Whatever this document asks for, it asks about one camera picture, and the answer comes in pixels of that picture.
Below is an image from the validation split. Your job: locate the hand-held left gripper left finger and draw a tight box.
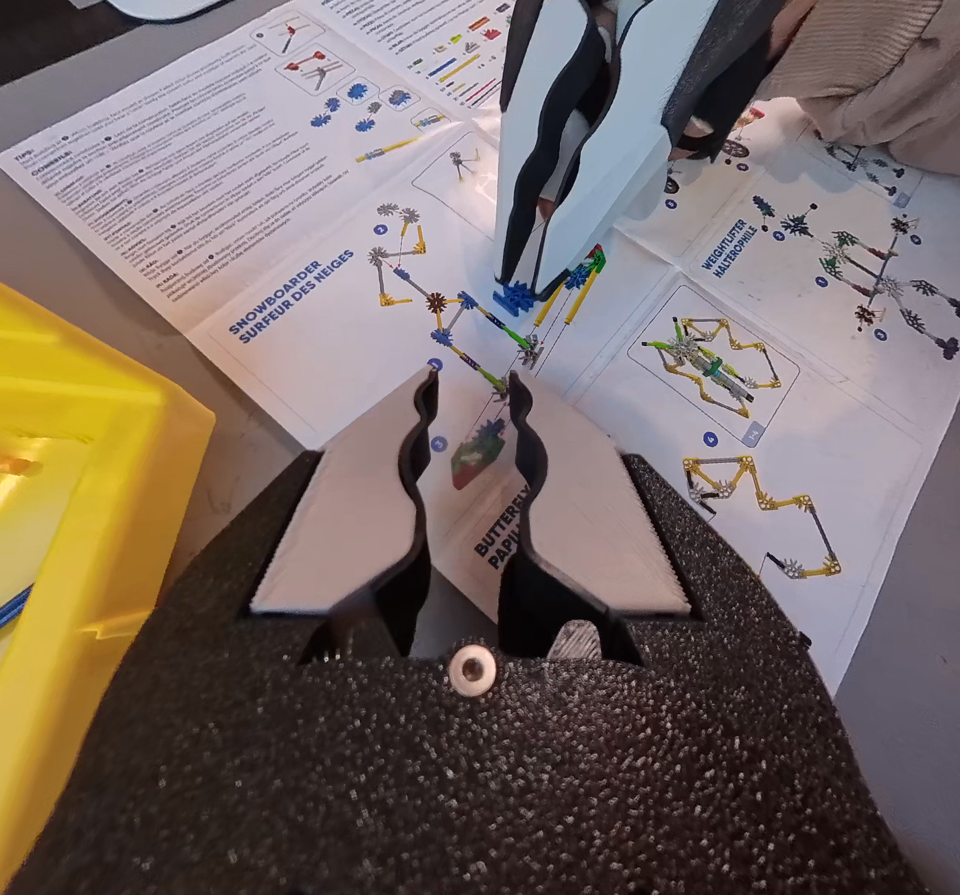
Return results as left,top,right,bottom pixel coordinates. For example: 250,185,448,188
249,367,445,653

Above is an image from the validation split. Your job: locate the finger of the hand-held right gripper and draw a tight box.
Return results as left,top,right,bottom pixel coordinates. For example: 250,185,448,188
495,0,597,287
533,0,733,299

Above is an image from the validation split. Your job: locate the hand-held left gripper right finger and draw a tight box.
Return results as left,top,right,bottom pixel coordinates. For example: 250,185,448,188
497,370,697,659

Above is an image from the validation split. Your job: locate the blue plastic connector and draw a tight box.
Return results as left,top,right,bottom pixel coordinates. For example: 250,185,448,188
491,279,544,316

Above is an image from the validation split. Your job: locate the person's right forearm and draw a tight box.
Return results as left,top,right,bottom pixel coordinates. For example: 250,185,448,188
758,0,960,176

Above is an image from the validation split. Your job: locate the yellow plastic bin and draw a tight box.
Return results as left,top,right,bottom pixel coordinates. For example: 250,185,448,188
0,283,217,878

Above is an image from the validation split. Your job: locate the white instruction sheet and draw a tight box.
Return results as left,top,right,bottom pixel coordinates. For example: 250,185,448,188
0,0,960,694

